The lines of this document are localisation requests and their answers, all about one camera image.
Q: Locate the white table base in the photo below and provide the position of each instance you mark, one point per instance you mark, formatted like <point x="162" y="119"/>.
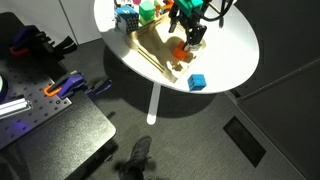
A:
<point x="153" y="105"/>

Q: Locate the black cart top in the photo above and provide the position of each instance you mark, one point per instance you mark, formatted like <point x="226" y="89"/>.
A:
<point x="63" y="143"/>

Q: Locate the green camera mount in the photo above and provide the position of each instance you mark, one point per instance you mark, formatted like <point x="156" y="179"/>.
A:
<point x="188" y="6"/>

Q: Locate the blue topped patterned cube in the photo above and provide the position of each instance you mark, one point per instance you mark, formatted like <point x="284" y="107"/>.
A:
<point x="126" y="18"/>

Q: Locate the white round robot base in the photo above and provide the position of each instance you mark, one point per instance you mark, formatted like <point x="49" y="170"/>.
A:
<point x="2" y="88"/>

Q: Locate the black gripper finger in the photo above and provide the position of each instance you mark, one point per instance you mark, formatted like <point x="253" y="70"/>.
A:
<point x="196" y="36"/>
<point x="174" y="21"/>

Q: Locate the blue block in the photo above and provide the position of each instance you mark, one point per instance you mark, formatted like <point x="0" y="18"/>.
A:
<point x="196" y="82"/>

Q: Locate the wooden tray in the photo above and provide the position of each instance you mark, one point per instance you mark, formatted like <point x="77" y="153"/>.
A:
<point x="150" y="50"/>

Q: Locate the aluminium extrusion rail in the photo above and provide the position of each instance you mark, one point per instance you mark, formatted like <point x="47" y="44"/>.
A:
<point x="13" y="106"/>

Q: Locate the orange block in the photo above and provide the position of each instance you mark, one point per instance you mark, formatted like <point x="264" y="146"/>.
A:
<point x="180" y="52"/>

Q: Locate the purple orange spring clamp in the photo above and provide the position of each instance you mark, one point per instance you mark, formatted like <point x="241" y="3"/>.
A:
<point x="71" y="83"/>
<point x="33" y="40"/>

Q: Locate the black white patterned cube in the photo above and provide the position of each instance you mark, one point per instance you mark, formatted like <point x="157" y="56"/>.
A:
<point x="120" y="2"/>

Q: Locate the green block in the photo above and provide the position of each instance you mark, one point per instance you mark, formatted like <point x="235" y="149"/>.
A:
<point x="147" y="12"/>

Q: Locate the black perforated breadboard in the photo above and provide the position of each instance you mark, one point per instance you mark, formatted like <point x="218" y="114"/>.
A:
<point x="30" y="90"/>

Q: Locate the black floor vent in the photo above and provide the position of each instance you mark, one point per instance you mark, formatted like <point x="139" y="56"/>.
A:
<point x="244" y="141"/>

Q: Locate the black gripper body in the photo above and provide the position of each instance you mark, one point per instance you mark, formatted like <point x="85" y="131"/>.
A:
<point x="190" y="20"/>

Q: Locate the dark shoe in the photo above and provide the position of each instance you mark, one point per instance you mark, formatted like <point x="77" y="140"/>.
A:
<point x="138" y="156"/>

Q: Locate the magenta block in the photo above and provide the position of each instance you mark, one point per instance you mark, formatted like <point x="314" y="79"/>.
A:
<point x="137" y="1"/>

